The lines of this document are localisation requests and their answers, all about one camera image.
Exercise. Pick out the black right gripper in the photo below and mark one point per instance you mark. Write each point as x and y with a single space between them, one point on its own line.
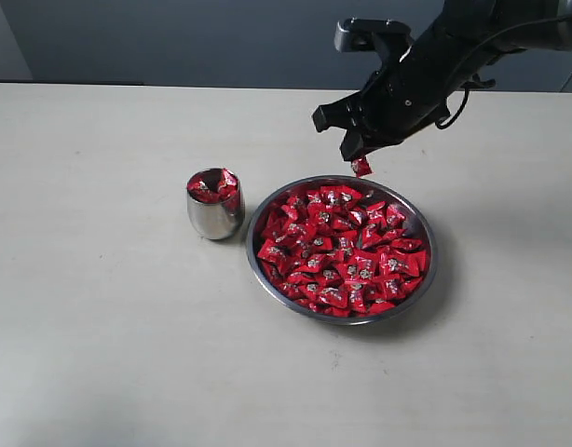
406 94

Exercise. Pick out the red candy from gripper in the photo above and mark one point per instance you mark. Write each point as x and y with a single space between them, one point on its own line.
361 167

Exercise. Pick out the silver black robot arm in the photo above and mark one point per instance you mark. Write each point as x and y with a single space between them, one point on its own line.
508 27

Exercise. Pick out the round stainless steel plate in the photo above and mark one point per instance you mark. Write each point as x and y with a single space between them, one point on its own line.
340 247

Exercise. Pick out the stainless steel cup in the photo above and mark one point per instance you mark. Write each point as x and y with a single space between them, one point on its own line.
220 220

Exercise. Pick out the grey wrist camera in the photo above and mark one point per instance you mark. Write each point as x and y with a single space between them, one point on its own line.
363 35

